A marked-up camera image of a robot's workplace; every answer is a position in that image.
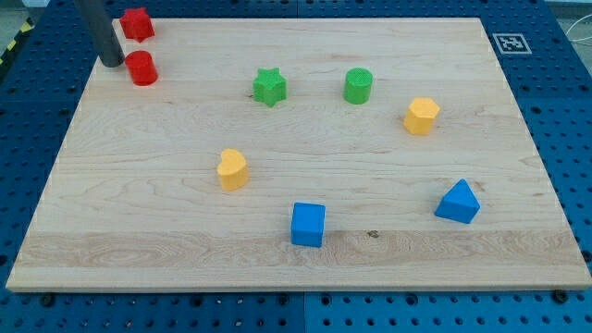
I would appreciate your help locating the blue triangle block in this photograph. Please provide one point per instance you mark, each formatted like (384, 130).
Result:
(459, 203)

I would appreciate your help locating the blue cube block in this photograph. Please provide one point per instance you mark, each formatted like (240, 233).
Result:
(307, 224)

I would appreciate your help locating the yellow heart block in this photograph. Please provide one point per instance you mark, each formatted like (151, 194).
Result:
(232, 171)

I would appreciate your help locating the green star block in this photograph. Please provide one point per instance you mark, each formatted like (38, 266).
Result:
(269, 87)

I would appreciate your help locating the yellow black hazard tape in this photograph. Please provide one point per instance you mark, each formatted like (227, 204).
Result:
(17, 43)

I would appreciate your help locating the white fiducial marker tag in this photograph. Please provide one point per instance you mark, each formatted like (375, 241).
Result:
(511, 44)

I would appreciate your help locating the light wooden board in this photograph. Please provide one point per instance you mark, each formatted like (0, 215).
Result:
(134, 204)

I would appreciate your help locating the red cylinder block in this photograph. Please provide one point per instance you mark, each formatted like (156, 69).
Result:
(141, 67)

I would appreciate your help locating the yellow hexagon block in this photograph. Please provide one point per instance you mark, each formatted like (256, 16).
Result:
(421, 116)

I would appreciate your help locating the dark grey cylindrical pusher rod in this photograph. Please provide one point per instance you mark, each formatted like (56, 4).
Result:
(99, 25)

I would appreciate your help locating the green cylinder block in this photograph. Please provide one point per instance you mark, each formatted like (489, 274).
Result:
(358, 85)

